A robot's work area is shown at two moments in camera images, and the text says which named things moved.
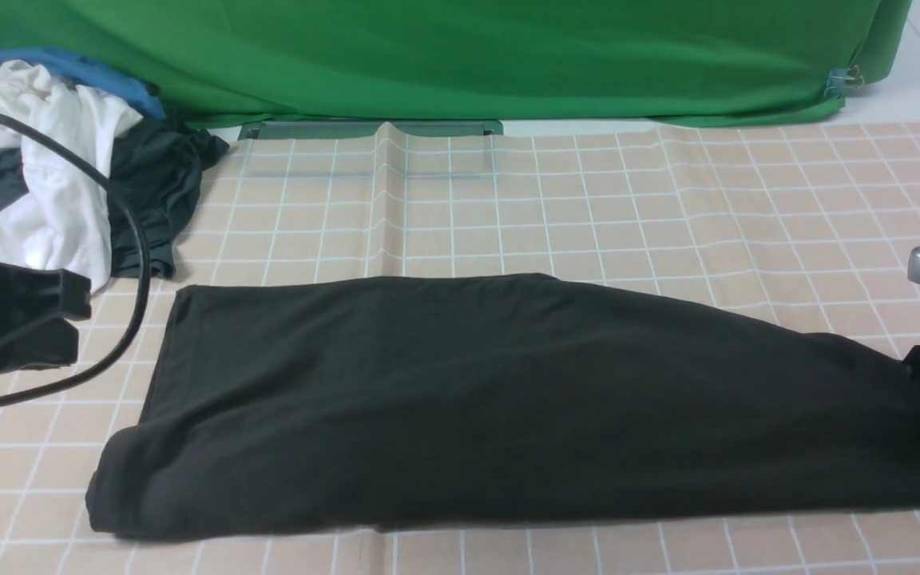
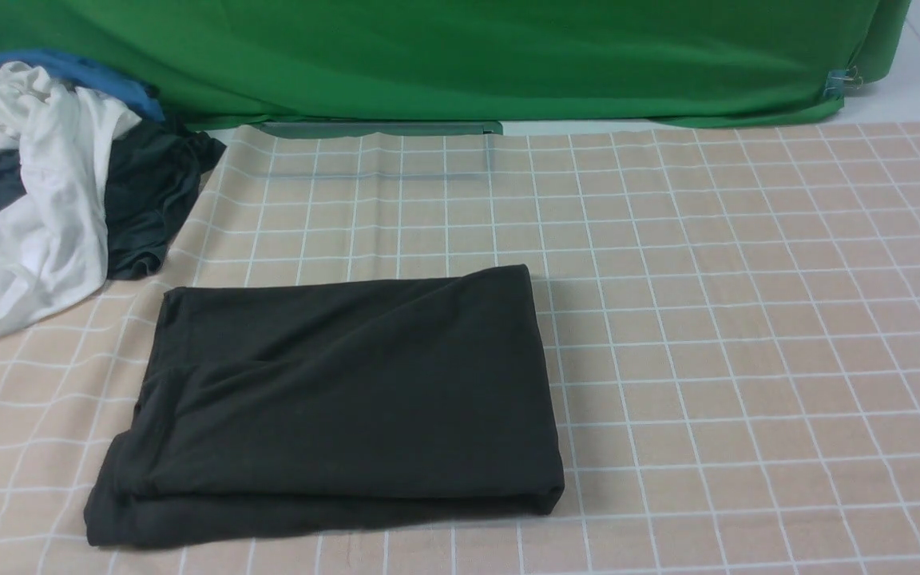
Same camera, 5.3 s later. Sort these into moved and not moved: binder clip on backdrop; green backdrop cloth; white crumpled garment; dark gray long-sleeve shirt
Moved: dark gray long-sleeve shirt
Not moved: binder clip on backdrop; white crumpled garment; green backdrop cloth
